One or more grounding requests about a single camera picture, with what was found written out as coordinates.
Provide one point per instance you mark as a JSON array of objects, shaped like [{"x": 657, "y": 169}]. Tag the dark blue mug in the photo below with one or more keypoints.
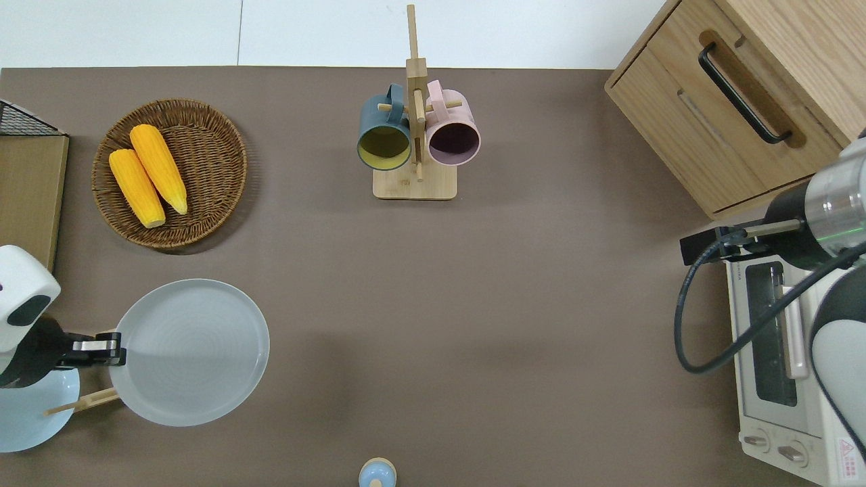
[{"x": 383, "y": 138}]

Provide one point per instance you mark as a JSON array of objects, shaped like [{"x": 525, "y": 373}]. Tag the wooden plate rack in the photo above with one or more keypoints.
[{"x": 88, "y": 402}]

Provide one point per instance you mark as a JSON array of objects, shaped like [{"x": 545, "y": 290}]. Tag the light blue plate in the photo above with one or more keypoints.
[{"x": 34, "y": 423}]

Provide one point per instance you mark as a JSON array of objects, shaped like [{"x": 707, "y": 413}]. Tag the yellow corn cob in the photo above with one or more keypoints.
[
  {"x": 160, "y": 166},
  {"x": 137, "y": 188}
]

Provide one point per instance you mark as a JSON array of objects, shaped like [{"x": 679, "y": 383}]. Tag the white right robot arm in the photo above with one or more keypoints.
[{"x": 839, "y": 338}]

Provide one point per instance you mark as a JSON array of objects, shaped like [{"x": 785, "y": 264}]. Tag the blue wooden call bell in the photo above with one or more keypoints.
[{"x": 377, "y": 473}]

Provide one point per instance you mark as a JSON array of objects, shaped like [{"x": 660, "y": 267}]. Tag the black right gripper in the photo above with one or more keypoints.
[{"x": 717, "y": 245}]

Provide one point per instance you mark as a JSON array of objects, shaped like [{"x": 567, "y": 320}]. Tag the wooden mug tree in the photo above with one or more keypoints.
[{"x": 414, "y": 182}]

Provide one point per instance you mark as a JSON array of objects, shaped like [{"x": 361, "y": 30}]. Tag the pink mug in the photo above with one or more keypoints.
[{"x": 452, "y": 135}]

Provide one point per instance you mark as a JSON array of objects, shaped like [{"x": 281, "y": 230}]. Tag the white toaster oven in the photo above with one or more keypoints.
[{"x": 778, "y": 379}]

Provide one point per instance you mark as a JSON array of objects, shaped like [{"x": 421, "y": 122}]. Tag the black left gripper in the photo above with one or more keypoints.
[{"x": 111, "y": 352}]

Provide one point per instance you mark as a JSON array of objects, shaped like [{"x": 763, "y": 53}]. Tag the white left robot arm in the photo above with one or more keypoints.
[{"x": 20, "y": 297}]

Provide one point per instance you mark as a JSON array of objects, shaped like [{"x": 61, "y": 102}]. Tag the wooden drawer cabinet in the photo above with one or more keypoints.
[{"x": 731, "y": 101}]

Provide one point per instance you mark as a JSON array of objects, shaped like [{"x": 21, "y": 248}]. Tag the gray plate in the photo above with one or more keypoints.
[{"x": 196, "y": 352}]

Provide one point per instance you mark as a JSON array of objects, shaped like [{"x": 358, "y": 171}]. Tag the brown wicker basket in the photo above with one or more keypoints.
[{"x": 210, "y": 169}]

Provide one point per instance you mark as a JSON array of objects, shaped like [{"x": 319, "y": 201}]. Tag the brown table mat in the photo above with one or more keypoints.
[{"x": 473, "y": 304}]

